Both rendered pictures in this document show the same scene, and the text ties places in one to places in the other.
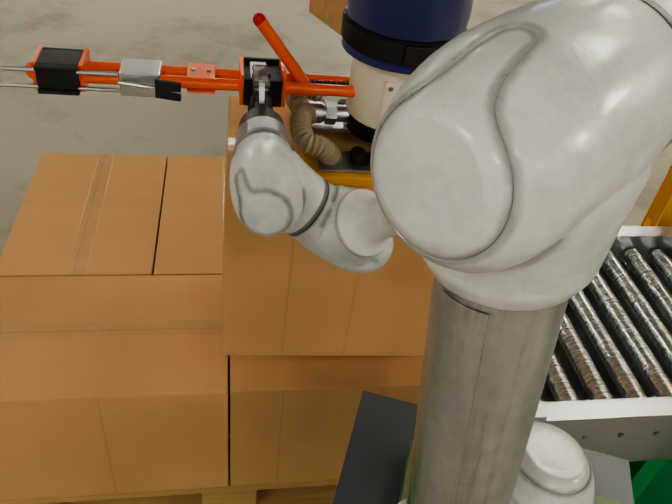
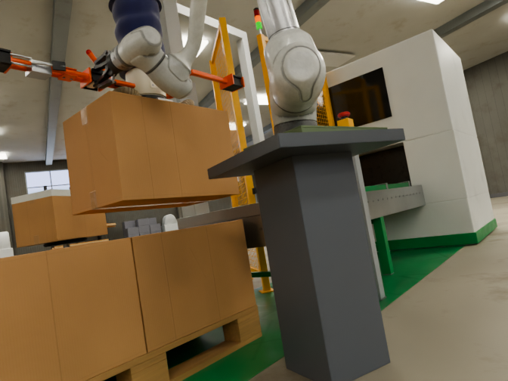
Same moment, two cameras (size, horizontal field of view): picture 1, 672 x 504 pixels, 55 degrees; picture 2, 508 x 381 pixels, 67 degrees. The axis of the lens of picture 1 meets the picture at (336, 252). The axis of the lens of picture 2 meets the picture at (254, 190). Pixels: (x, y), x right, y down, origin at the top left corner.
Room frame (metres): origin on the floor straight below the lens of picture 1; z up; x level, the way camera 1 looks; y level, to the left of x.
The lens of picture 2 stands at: (-0.43, 0.69, 0.53)
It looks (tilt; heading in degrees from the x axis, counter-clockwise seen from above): 4 degrees up; 321
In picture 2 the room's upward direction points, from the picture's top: 9 degrees counter-clockwise
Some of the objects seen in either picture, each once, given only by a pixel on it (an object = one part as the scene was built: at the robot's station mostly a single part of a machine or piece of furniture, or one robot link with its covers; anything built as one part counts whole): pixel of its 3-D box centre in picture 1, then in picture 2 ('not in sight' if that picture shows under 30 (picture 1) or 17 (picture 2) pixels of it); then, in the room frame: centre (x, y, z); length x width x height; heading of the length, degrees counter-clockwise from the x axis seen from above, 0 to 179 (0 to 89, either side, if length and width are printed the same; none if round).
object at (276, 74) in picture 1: (261, 81); (94, 79); (1.11, 0.18, 1.20); 0.10 x 0.08 x 0.06; 12
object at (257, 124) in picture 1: (263, 147); (124, 57); (0.88, 0.14, 1.20); 0.09 x 0.06 x 0.09; 102
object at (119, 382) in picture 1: (228, 300); (72, 295); (1.38, 0.30, 0.34); 1.20 x 1.00 x 0.40; 102
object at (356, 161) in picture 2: not in sight; (360, 208); (0.87, -1.09, 0.50); 0.07 x 0.07 x 1.00; 12
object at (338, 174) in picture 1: (392, 162); not in sight; (1.07, -0.08, 1.09); 0.34 x 0.10 x 0.05; 102
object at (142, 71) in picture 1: (141, 77); (38, 69); (1.06, 0.39, 1.20); 0.07 x 0.07 x 0.04; 12
